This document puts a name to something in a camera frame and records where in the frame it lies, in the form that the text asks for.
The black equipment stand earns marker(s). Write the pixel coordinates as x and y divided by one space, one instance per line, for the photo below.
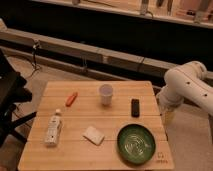
12 90

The white sponge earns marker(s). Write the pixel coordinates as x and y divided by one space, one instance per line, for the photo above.
94 135

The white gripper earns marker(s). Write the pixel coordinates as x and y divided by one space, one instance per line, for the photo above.
165 105

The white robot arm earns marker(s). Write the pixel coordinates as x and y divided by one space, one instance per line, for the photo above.
185 82

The translucent plastic cup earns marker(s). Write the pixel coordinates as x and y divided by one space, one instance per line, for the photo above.
106 93

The wooden folding table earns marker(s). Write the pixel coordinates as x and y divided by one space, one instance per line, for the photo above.
74 152

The clear plastic bottle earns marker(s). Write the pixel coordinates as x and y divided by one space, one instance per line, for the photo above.
53 130

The green bowl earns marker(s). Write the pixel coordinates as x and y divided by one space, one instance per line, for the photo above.
135 144

